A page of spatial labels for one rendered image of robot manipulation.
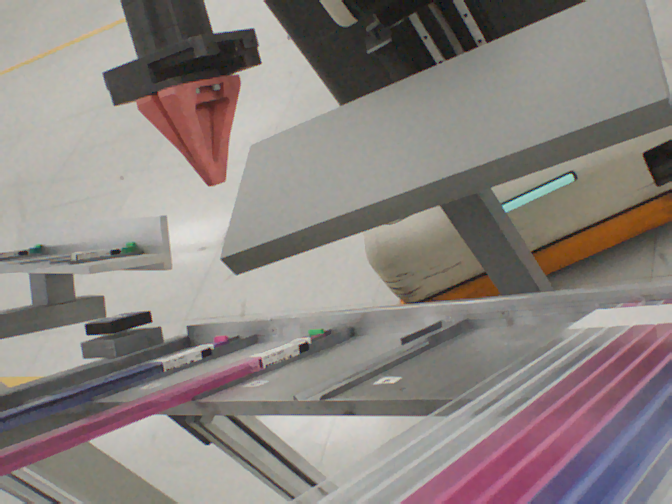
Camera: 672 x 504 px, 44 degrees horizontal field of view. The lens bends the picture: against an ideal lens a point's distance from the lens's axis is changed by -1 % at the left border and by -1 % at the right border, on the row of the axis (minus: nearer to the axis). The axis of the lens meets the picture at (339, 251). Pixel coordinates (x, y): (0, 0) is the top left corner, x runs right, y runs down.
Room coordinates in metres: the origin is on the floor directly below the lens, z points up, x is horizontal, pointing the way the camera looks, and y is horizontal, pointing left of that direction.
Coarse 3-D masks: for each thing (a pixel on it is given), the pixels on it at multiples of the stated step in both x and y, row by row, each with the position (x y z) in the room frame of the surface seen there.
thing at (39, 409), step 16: (144, 368) 0.56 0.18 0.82; (160, 368) 0.56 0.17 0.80; (96, 384) 0.53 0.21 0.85; (112, 384) 0.54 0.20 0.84; (128, 384) 0.54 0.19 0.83; (48, 400) 0.51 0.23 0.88; (64, 400) 0.52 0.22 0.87; (80, 400) 0.52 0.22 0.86; (0, 416) 0.49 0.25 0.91; (16, 416) 0.50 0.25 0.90; (32, 416) 0.50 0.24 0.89; (0, 432) 0.49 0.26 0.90
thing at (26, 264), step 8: (128, 248) 0.91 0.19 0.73; (48, 256) 0.87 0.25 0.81; (56, 256) 0.87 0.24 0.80; (64, 256) 0.87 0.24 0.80; (72, 256) 0.87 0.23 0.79; (0, 264) 0.84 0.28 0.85; (8, 264) 0.84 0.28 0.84; (16, 264) 0.85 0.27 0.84; (24, 264) 0.85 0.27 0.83; (32, 264) 0.85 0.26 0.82; (40, 264) 0.86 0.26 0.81; (48, 264) 0.86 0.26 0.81; (56, 264) 0.86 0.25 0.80; (0, 272) 0.84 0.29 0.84; (8, 272) 0.84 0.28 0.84
